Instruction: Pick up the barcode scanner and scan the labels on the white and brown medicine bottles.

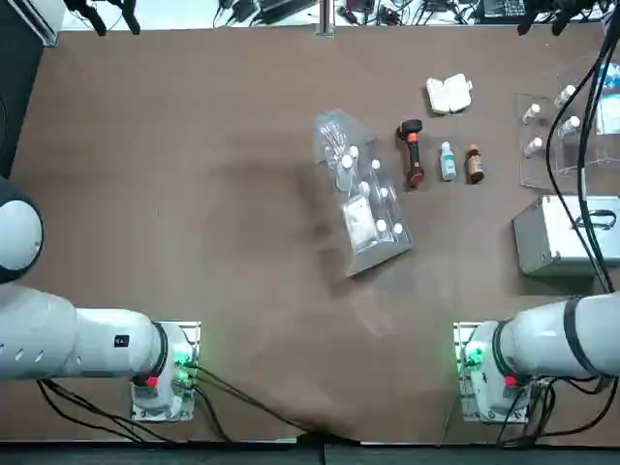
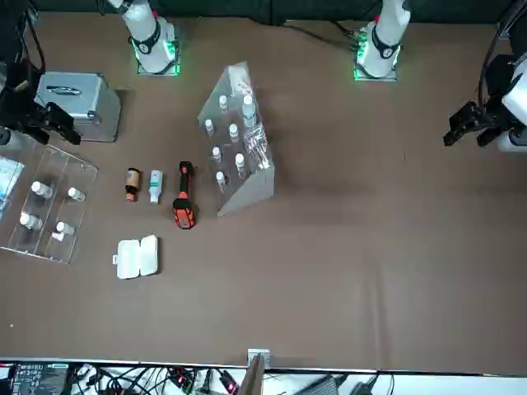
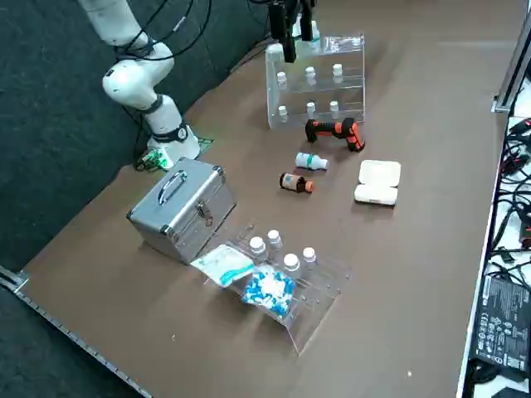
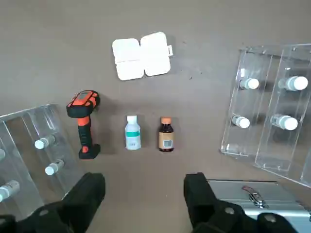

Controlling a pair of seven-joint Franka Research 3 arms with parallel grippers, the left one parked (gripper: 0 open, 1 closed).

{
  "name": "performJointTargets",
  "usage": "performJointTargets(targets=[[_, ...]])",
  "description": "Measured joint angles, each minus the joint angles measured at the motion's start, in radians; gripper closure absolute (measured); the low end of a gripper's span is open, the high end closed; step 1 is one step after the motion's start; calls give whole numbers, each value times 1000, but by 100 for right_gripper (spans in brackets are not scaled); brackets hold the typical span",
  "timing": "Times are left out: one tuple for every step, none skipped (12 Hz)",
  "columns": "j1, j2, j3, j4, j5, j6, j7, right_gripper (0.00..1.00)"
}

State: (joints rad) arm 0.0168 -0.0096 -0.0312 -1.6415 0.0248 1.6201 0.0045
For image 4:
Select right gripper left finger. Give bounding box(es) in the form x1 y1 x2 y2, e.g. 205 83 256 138
0 172 106 233

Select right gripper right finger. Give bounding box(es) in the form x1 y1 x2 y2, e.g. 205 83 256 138
183 171 311 233

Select orange and black barcode scanner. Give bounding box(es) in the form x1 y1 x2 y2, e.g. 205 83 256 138
66 89 102 160

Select brown medicine bottle orange cap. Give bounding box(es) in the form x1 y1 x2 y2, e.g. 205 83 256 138
158 116 175 153

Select white medicine bottle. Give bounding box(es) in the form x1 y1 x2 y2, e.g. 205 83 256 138
124 115 142 151

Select aluminium carry case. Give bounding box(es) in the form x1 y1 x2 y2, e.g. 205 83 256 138
206 179 311 226

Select small white-capped vial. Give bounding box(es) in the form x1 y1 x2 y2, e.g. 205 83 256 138
34 134 57 150
239 77 260 90
44 159 65 176
231 114 251 129
0 180 20 202

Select tall clear acrylic shelf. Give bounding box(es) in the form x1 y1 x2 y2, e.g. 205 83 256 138
0 103 85 214

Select large white-capped vial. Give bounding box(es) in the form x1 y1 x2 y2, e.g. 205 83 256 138
277 75 309 92
270 114 299 131

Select low clear acrylic shelf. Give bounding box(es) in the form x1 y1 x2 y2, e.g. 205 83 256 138
218 43 311 189

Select open white pill box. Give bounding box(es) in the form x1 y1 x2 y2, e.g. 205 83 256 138
111 31 174 81

